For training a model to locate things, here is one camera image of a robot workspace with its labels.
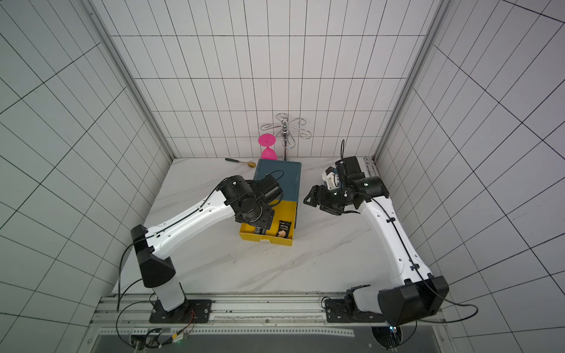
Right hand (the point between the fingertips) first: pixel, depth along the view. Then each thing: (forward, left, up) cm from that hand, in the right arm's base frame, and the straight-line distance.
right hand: (304, 203), depth 73 cm
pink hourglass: (+27, +15, +4) cm, 32 cm away
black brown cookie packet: (-6, +7, -9) cm, 12 cm away
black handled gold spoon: (+39, +29, -24) cm, 54 cm away
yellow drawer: (+2, +6, -9) cm, 11 cm away
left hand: (-7, +17, -4) cm, 19 cm away
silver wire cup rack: (+35, +7, +4) cm, 36 cm away
